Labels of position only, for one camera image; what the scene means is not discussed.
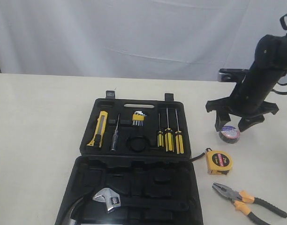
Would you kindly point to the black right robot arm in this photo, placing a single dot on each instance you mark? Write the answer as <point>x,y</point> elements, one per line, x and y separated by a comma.
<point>270,52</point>

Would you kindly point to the black plastic tool case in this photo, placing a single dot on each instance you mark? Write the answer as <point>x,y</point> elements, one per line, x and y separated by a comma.
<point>138,168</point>

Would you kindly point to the middle yellow black screwdriver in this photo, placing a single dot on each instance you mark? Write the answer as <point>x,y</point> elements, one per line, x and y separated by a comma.
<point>168,135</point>

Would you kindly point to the yellow black screwdriver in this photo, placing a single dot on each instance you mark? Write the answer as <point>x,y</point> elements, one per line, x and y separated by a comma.
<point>160,140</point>
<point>178,137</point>
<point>168,135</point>

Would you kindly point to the steel claw hammer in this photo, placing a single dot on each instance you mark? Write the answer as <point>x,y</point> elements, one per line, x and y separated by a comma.
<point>76,211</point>

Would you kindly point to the left yellow black screwdriver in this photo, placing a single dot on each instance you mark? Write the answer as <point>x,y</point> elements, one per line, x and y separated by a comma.
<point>160,140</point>

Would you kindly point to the black electrical tape roll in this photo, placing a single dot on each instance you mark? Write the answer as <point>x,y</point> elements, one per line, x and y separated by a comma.
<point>229,134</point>

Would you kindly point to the orange handled combination pliers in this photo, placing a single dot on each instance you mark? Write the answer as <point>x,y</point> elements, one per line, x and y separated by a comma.
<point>240,200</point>

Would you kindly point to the right yellow black screwdriver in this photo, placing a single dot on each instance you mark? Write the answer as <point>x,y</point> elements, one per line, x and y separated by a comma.
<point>178,137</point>

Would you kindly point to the yellow hex key set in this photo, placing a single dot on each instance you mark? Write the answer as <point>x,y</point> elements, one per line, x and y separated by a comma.
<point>138,118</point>

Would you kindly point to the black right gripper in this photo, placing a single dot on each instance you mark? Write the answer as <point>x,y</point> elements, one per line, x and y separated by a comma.
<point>248,98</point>

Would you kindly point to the silver adjustable wrench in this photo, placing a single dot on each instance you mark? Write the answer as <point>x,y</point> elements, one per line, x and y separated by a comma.
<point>114,200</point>

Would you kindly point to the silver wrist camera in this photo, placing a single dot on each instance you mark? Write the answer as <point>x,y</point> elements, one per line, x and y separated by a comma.
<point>231,75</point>

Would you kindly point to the yellow tape measure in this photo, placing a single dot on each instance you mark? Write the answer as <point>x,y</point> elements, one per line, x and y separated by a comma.
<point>218,162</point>

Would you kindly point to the yellow utility knife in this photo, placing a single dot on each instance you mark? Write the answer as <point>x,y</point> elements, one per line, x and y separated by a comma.
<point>99,131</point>

